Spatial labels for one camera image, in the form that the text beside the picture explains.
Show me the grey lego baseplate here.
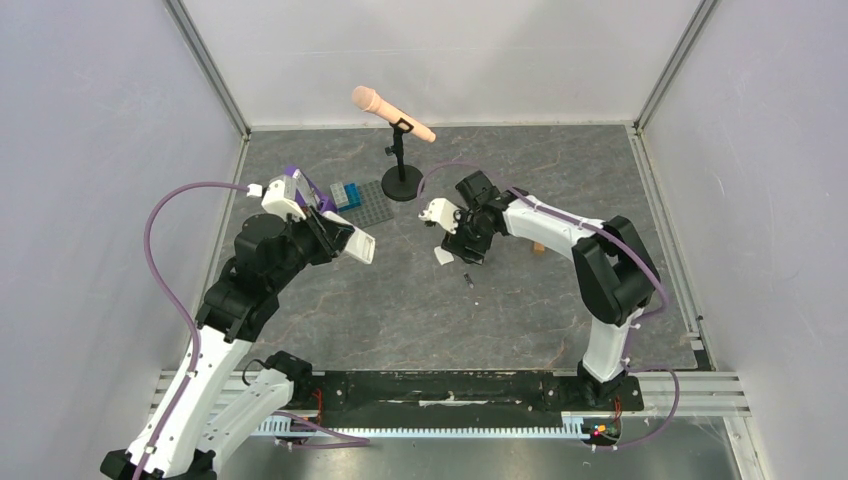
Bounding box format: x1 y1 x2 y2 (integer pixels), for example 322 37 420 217
339 180 394 228

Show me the blue lego brick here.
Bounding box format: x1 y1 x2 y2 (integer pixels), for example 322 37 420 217
339 183 362 211

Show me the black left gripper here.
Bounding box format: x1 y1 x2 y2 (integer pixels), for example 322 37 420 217
269 202 355 291

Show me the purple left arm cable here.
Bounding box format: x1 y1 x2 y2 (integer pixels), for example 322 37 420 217
131 182 372 480

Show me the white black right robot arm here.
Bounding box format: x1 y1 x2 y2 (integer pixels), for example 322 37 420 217
419 171 662 408

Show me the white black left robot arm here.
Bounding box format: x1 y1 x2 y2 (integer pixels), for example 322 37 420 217
100 211 375 479

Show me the white battery compartment cover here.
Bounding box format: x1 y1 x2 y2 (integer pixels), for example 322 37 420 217
433 246 455 266

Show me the white remote control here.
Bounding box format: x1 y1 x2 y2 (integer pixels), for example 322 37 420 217
322 211 376 265

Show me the pink microphone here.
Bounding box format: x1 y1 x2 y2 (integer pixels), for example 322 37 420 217
351 86 437 143

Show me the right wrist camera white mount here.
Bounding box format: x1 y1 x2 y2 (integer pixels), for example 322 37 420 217
418 198 463 235

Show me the grey lego brick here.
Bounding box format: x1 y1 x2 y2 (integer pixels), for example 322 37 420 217
330 182 350 210

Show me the black microphone stand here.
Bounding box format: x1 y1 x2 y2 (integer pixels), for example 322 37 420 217
381 118 423 202

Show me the purple holder stand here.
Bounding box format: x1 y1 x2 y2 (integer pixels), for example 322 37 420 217
283 166 338 213

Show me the white cable duct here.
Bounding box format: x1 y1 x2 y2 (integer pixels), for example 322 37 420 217
251 416 592 441

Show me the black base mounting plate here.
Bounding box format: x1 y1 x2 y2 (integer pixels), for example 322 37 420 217
286 370 645 428

